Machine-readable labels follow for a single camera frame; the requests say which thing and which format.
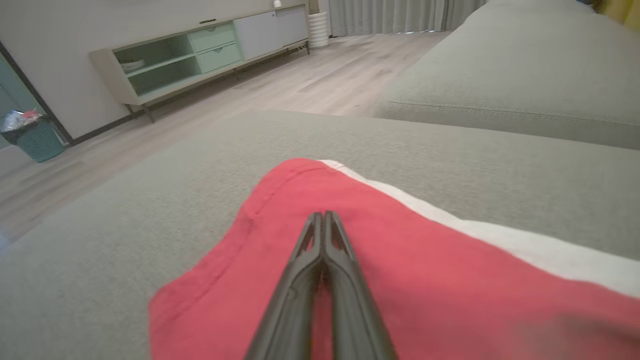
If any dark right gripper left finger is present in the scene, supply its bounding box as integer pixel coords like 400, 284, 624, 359
244, 211, 326, 360

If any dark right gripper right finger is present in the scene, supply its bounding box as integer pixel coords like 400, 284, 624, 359
325, 210, 399, 360

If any red shorts white stripe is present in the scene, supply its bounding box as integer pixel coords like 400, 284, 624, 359
148, 158, 640, 360

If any grey sofa chaise cushion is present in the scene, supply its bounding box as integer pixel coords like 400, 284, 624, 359
0, 110, 640, 360

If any low TV cabinet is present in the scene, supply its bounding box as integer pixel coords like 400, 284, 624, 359
89, 4, 311, 124

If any white ribbed cylinder appliance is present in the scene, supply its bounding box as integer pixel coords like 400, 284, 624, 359
308, 11, 330, 50

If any grey sofa seat cushion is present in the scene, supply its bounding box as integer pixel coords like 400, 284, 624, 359
375, 0, 640, 151

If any grey curtain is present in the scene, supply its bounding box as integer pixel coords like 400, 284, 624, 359
327, 0, 489, 38

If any teal waste basket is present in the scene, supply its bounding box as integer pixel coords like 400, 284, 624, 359
0, 110, 66, 164

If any yellow sofa backrest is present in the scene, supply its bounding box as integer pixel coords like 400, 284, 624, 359
595, 0, 640, 34

